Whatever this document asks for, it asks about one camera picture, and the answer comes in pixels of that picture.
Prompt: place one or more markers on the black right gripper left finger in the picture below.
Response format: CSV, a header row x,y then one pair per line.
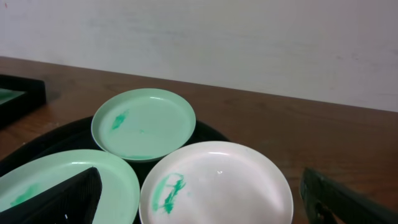
x,y
74,200

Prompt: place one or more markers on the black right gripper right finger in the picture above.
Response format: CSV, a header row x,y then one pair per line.
x,y
325,201

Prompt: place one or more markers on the mint green plate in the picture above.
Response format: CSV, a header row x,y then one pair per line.
x,y
120,187
144,124

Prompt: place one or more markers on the round black serving tray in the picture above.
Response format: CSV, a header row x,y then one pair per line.
x,y
73,136

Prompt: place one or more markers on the black rectangular soapy water tray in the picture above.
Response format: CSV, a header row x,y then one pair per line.
x,y
19,97

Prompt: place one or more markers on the white plate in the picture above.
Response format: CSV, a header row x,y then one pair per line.
x,y
216,182

